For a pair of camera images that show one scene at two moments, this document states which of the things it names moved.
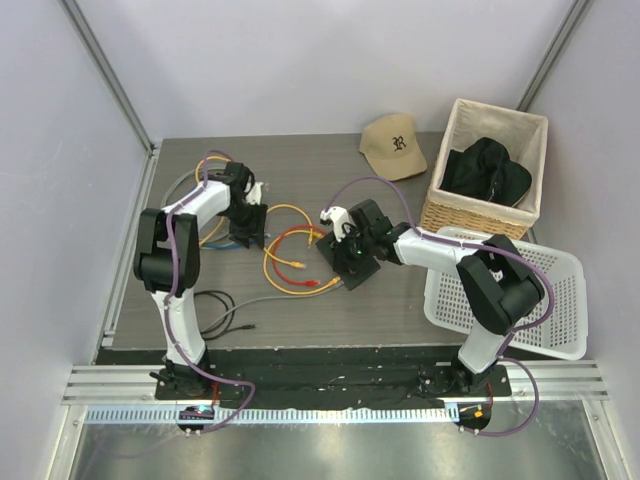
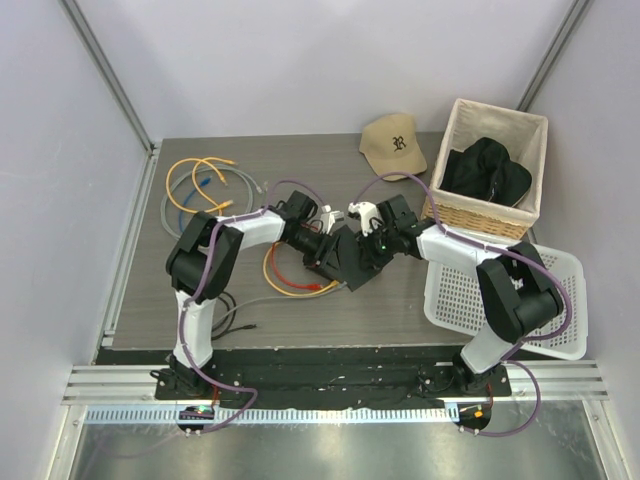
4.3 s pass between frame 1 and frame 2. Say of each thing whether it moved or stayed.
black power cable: stayed
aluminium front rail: stayed
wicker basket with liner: stayed
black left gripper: moved
